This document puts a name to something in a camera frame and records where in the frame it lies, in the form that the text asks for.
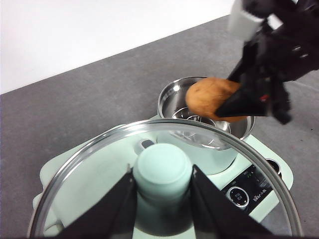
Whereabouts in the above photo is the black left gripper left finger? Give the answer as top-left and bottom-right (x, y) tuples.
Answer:
(58, 171), (139, 239)

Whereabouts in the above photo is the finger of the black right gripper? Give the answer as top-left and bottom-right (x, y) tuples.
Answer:
(215, 79), (273, 118)
(227, 40), (260, 83)

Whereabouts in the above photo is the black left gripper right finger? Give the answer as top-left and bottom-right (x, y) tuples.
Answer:
(190, 164), (274, 239)

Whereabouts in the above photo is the brown potato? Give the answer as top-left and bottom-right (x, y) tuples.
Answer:
(185, 77), (250, 123)

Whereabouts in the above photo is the glass lid with green knob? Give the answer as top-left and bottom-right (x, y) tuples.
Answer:
(26, 119), (304, 239)

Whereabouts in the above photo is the silver black control knob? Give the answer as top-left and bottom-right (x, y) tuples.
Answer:
(264, 158), (284, 177)
(228, 186), (250, 208)

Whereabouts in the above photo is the green breakfast machine base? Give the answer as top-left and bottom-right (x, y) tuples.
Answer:
(31, 133), (294, 239)

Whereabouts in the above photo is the steel steaming rack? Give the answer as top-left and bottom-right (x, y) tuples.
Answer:
(170, 106), (225, 150)

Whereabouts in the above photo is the green steamer pot with handle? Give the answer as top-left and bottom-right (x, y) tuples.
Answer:
(157, 76), (256, 175)

